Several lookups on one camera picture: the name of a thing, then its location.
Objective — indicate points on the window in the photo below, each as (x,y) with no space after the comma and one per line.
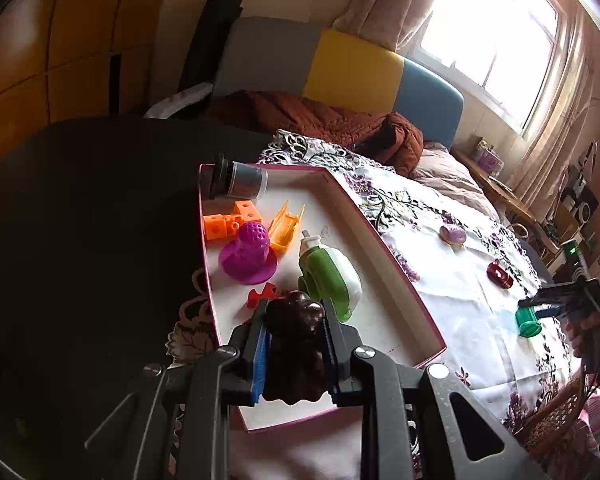
(505,25)

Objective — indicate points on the white embroidered floral tablecloth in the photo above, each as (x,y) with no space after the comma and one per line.
(455,285)

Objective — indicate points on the orange toy cubes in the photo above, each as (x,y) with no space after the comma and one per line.
(217,225)

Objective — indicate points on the brown quilted blanket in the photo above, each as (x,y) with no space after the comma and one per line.
(330,125)

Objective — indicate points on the pink white cardboard box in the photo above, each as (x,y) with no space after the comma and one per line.
(380,320)

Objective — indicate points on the wicker chair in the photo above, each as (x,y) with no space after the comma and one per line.
(555,420)

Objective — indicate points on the purple perforated plastic hat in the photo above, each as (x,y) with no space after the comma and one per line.
(250,255)

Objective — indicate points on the pale pink duvet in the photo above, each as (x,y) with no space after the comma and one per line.
(445,170)

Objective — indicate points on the green plastic toy piece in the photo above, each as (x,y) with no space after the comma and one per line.
(527,322)

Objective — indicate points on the purple textured ball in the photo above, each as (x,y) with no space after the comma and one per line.
(454,235)

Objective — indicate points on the grey yellow blue headboard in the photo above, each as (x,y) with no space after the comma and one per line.
(355,65)

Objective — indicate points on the beige curtain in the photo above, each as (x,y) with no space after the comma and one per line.
(565,110)
(380,0)

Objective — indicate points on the dark brown plastic figure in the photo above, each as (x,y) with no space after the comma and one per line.
(295,355)

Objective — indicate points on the wooden wardrobe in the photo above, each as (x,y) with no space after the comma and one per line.
(80,35)

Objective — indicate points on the red puzzle piece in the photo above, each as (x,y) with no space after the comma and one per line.
(257,296)

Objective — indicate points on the black grey cylinder container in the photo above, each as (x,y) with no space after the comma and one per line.
(242,180)

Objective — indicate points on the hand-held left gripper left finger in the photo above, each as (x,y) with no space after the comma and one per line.
(260,360)

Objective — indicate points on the orange plastic piece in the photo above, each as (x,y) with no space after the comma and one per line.
(285,230)

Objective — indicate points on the wooden bedside table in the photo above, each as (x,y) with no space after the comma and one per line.
(510,200)

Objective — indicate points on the green white plug-in device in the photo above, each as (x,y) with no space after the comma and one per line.
(330,275)

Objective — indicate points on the purple tin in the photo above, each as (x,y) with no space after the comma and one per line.
(490,160)

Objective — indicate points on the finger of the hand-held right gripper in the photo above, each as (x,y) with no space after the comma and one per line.
(551,313)
(550,295)

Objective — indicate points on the person's right hand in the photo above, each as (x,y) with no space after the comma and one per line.
(580,342)

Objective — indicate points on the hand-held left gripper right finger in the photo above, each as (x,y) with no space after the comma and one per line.
(331,355)

